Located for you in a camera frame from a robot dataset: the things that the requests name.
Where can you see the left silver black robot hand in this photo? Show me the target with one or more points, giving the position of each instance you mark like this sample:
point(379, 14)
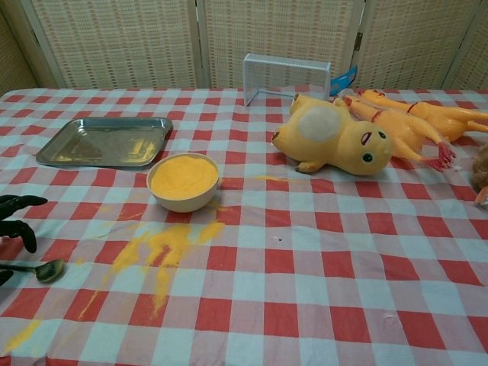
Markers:
point(19, 202)

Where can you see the metal spoon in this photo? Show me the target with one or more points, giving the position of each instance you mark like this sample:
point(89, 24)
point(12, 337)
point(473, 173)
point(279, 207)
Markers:
point(49, 271)

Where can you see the stainless steel tray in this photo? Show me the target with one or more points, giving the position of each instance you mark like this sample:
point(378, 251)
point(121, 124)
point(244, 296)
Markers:
point(103, 143)

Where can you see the off-white bowl with yellow powder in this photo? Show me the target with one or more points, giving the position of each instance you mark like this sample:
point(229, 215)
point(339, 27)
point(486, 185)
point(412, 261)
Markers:
point(183, 198)

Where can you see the spilled yellow powder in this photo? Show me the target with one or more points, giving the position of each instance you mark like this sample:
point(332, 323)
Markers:
point(171, 238)

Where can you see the beige woven folding screen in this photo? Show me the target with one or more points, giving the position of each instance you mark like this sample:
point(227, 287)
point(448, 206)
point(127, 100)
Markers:
point(133, 38)

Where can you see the red white checkered tablecloth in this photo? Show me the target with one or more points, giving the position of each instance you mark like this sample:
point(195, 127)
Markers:
point(305, 286)

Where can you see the white mesh shelf rack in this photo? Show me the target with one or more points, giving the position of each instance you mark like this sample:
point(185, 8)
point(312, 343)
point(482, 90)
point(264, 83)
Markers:
point(286, 63)

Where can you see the yellow plush duck toy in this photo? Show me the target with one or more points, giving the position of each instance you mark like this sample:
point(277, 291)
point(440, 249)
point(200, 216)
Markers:
point(343, 141)

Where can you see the blue plastic object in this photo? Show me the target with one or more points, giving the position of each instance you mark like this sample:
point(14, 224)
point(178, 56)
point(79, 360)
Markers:
point(343, 81)

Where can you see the long orange rubber chicken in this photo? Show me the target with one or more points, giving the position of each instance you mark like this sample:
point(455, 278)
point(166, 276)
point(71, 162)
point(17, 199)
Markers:
point(400, 131)

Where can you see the short orange rubber chicken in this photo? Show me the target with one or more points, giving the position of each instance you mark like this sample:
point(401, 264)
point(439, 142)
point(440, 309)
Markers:
point(446, 118)

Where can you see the brown teddy bear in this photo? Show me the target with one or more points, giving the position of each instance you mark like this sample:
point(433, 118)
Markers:
point(481, 167)

